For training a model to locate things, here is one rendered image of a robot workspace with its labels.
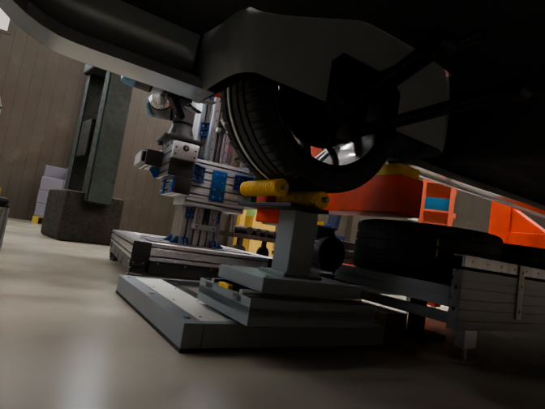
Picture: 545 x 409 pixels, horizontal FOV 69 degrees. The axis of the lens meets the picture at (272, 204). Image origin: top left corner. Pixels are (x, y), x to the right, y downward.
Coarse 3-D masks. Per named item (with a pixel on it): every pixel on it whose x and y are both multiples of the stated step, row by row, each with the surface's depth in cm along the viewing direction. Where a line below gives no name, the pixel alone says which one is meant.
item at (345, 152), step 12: (276, 84) 120; (276, 96) 120; (384, 96) 146; (276, 108) 121; (372, 108) 151; (384, 108) 146; (372, 120) 151; (288, 132) 123; (300, 144) 151; (348, 144) 156; (360, 144) 150; (372, 144) 144; (336, 156) 156; (348, 156) 149; (360, 156) 142; (336, 168) 133; (348, 168) 136
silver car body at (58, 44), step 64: (0, 0) 88; (64, 0) 98; (128, 0) 105; (192, 0) 100; (256, 0) 96; (320, 0) 98; (384, 0) 106; (448, 0) 106; (512, 0) 103; (128, 64) 106; (192, 64) 118; (256, 64) 100; (320, 64) 112; (384, 64) 126; (448, 64) 139; (512, 64) 130; (448, 128) 169; (512, 128) 148; (512, 192) 214
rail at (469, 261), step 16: (464, 256) 142; (464, 272) 142; (512, 272) 160; (528, 272) 167; (544, 272) 175; (480, 288) 147; (496, 288) 153; (512, 288) 160; (528, 288) 168; (544, 288) 175
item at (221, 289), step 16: (208, 288) 132; (224, 288) 123; (240, 288) 135; (208, 304) 130; (224, 304) 121; (240, 304) 113; (256, 304) 110; (272, 304) 112; (288, 304) 115; (304, 304) 119; (320, 304) 122; (336, 304) 125; (352, 304) 129; (368, 304) 137; (240, 320) 111; (256, 320) 110; (272, 320) 112; (288, 320) 115; (304, 320) 119; (320, 320) 122; (336, 320) 125; (352, 320) 129; (368, 320) 133
